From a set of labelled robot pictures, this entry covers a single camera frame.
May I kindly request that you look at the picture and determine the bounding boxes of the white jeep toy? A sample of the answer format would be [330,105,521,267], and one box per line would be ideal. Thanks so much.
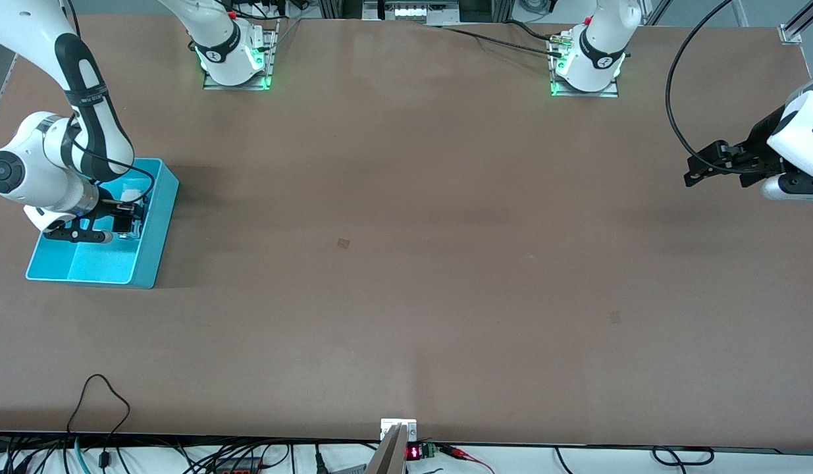
[119,188,147,240]

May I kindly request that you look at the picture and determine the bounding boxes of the teal plastic bin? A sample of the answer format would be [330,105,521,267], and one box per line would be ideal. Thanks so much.
[26,155,180,290]

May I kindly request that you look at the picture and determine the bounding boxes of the white mounting plate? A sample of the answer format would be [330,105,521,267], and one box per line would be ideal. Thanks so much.
[380,417,419,442]

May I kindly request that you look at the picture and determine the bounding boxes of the red clip leads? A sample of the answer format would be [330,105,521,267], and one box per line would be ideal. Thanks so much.
[436,444,496,474]

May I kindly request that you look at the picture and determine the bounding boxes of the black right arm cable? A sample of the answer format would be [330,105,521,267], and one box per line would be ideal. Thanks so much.
[63,117,158,201]

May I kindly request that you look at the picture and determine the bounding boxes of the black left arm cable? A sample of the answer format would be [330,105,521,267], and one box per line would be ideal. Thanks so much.
[665,0,785,177]

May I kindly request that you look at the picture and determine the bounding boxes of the aluminium profile post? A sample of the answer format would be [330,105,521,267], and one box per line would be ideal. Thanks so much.
[777,0,813,45]

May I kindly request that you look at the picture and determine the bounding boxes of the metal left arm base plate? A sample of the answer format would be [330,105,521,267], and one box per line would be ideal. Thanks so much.
[549,36,620,99]

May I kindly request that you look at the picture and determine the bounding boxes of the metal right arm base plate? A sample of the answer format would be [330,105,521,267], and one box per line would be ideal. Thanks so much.
[202,18,276,92]

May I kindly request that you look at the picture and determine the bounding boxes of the thin looped black cable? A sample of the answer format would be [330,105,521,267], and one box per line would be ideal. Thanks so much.
[65,373,132,469]

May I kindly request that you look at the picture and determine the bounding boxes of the black cable to arm base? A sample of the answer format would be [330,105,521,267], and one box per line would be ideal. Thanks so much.
[438,20,568,60]

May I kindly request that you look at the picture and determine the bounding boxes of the black coiled cable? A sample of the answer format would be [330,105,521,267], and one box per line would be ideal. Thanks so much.
[651,446,716,468]

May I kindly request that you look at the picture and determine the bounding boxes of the aluminium frame rack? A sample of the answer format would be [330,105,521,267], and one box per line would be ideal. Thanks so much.
[317,0,515,27]

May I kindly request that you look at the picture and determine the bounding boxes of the grey camera mount bar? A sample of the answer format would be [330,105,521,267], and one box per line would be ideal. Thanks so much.
[365,423,408,474]

